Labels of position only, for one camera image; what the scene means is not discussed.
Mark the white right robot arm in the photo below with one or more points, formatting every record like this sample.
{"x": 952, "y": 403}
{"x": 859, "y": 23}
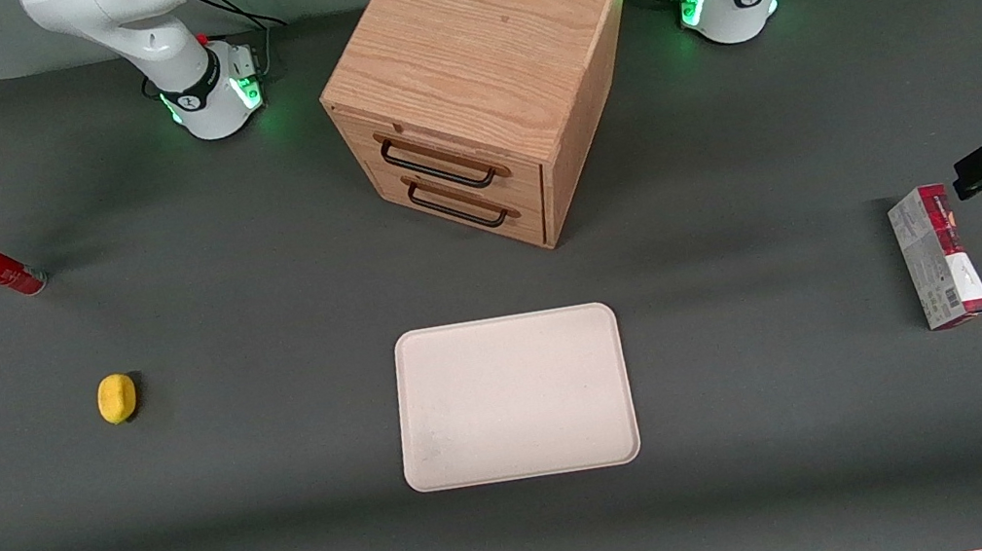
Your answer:
{"x": 159, "y": 42}

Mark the beige plastic tray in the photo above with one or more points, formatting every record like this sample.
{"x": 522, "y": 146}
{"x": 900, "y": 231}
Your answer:
{"x": 516, "y": 400}

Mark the red and grey carton box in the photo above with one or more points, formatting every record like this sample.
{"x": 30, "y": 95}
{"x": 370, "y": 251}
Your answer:
{"x": 938, "y": 264}

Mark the yellow lemon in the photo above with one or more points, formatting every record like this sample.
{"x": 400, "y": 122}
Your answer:
{"x": 116, "y": 399}

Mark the dark grey table mat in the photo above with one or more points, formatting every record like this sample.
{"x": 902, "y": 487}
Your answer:
{"x": 297, "y": 543}

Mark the wooden drawer front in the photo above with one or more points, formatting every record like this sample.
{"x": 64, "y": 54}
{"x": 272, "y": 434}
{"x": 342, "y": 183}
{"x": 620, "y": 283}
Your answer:
{"x": 532, "y": 222}
{"x": 524, "y": 174}

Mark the wooden drawer cabinet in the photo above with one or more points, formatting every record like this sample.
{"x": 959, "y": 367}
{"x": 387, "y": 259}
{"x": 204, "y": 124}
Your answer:
{"x": 482, "y": 30}

